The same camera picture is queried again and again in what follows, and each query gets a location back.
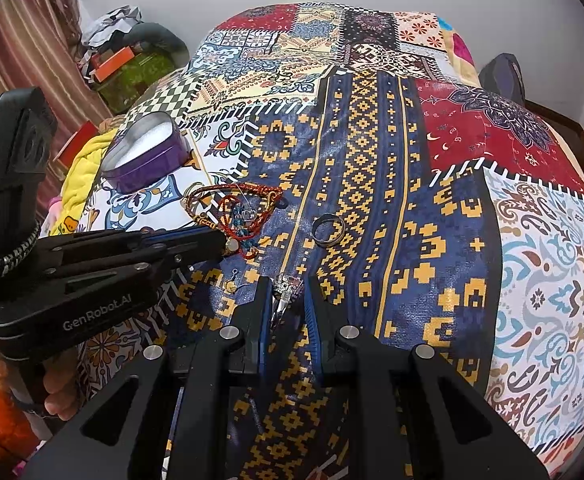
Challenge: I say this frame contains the purple heart-shaped tin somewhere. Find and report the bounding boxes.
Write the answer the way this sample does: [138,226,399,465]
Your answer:
[100,112,191,194]

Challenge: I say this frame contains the yellow towel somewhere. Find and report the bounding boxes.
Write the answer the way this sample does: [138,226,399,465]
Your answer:
[42,128,116,236]

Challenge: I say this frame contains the red white box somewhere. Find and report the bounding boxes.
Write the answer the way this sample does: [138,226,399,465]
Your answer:
[53,120,98,170]

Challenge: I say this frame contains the orange box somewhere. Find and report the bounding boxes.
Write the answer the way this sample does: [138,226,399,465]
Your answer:
[94,47,135,82]

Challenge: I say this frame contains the silver pendant earring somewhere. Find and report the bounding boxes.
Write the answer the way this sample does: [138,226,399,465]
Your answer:
[271,274,303,324]

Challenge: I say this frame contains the striped brown curtain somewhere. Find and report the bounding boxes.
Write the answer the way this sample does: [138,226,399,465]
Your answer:
[0,0,113,221]

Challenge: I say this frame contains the red braided bracelet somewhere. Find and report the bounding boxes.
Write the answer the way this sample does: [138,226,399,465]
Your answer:
[181,182,285,261]

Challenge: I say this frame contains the left hand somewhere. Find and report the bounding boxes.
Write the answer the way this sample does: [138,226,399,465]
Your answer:
[0,347,79,422]

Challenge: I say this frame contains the patchwork patterned bedspread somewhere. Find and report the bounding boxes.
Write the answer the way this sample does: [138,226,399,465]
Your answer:
[78,2,584,476]

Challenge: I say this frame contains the dark blue bag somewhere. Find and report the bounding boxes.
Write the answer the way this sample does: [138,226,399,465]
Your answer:
[478,53,525,106]

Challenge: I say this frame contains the green patterned box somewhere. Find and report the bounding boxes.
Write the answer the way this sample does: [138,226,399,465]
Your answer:
[94,50,176,115]

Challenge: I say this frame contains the grey clothes pile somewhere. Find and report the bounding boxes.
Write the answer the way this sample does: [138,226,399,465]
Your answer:
[82,6,190,67]

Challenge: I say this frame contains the dark metal ring bangle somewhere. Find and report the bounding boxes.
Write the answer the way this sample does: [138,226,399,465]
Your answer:
[310,212,346,248]

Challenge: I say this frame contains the beaded wrist strap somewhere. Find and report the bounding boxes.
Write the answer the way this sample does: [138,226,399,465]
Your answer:
[0,224,40,279]

